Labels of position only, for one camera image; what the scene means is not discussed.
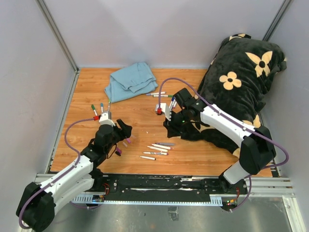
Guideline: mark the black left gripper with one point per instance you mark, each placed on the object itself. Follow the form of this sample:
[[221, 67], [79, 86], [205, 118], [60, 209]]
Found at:
[[125, 129]]

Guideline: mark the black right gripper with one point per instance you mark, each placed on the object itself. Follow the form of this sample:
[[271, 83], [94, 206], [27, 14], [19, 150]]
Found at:
[[173, 129]]

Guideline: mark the pink cap marker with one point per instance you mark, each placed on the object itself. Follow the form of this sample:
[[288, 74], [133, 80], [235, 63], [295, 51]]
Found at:
[[162, 146]]

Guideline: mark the peach cap marker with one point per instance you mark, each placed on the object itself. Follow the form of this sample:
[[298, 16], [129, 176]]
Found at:
[[158, 149]]

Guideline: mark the black marker without cap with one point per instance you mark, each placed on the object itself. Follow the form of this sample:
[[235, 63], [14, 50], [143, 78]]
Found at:
[[148, 158]]

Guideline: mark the grey marker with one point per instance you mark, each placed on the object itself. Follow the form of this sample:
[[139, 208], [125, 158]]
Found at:
[[166, 144]]

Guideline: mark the purple cap marker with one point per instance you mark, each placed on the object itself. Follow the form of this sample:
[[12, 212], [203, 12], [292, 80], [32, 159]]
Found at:
[[155, 153]]

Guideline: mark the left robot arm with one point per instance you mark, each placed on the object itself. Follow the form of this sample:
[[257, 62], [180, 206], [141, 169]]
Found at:
[[41, 202]]

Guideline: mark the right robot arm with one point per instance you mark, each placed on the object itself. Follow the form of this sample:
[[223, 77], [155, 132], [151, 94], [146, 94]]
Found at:
[[198, 121]]

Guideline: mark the lilac cap marker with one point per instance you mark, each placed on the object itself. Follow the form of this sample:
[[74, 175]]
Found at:
[[155, 93]]

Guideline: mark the dark green cap marker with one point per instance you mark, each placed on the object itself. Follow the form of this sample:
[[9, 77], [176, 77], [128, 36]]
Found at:
[[94, 109]]

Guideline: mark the light blue folded cloth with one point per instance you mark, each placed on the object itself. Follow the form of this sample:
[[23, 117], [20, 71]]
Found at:
[[130, 82]]

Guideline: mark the black floral plush blanket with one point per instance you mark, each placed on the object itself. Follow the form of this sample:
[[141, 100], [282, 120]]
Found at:
[[240, 75]]

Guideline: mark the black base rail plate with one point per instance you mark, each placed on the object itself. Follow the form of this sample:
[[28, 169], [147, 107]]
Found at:
[[164, 188]]

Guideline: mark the aluminium frame rail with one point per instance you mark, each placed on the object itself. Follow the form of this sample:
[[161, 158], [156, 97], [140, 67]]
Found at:
[[271, 185]]

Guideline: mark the left corner metal post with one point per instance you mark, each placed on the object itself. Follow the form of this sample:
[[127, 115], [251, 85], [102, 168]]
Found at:
[[56, 32]]

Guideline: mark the corner metal post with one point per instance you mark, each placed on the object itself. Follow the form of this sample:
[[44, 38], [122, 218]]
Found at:
[[277, 19], [56, 32]]

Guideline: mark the right corner metal post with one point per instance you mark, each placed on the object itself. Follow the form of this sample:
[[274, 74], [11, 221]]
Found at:
[[277, 19]]

